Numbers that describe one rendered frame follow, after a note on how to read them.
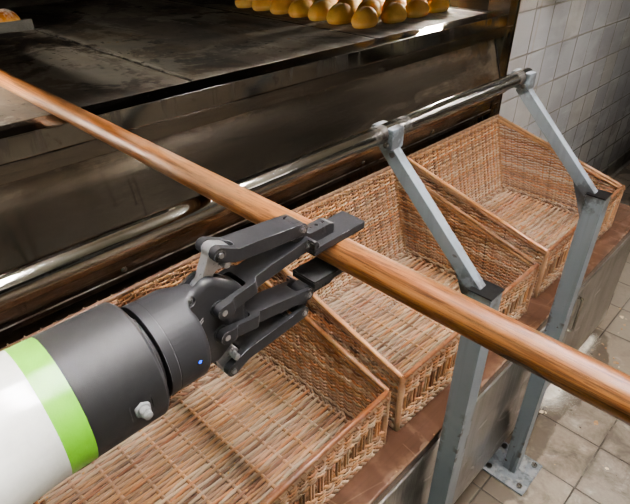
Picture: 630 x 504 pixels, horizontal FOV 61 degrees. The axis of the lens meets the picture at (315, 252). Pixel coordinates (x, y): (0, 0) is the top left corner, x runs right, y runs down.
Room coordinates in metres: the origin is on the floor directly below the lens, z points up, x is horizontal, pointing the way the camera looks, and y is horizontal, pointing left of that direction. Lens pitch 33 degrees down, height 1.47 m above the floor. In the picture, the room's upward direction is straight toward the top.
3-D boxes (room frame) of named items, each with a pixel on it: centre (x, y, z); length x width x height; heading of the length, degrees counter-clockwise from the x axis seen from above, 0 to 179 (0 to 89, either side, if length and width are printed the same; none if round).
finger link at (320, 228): (0.41, 0.01, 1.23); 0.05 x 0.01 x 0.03; 136
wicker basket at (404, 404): (1.06, -0.20, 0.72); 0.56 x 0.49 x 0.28; 134
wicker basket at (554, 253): (1.50, -0.62, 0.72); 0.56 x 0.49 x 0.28; 135
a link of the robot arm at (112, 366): (0.27, 0.15, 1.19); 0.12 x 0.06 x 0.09; 46
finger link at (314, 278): (0.43, -0.01, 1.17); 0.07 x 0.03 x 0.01; 136
